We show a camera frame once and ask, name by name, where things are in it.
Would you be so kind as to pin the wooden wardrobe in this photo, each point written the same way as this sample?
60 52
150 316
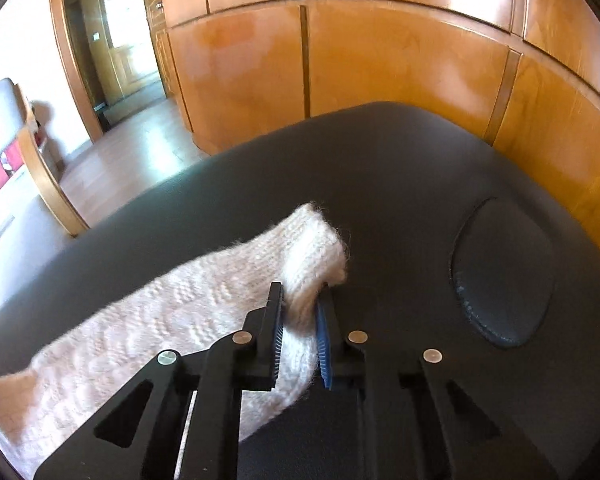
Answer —
380 50

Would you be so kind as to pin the white knit sweater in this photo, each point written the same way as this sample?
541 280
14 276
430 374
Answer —
180 320

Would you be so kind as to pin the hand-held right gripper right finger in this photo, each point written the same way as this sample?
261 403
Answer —
324 355

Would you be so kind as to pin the panelled wooden door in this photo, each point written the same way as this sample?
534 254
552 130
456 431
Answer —
130 65

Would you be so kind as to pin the red fabric storage bag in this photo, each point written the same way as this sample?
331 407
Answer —
0 170

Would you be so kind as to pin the black leather massage table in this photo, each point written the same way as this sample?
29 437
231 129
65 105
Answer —
390 185

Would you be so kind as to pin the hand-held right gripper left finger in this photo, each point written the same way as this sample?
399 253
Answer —
278 335

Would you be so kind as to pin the grey armchair with wooden arms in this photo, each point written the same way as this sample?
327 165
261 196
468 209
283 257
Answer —
35 175

